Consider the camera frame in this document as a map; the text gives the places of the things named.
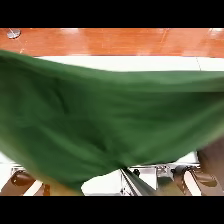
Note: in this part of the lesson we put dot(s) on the dark green garment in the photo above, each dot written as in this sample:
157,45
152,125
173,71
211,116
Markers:
100,120

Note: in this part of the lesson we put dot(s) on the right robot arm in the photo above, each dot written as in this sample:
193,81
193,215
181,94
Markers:
195,180

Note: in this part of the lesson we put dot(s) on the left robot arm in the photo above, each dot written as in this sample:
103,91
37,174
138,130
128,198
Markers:
23,180

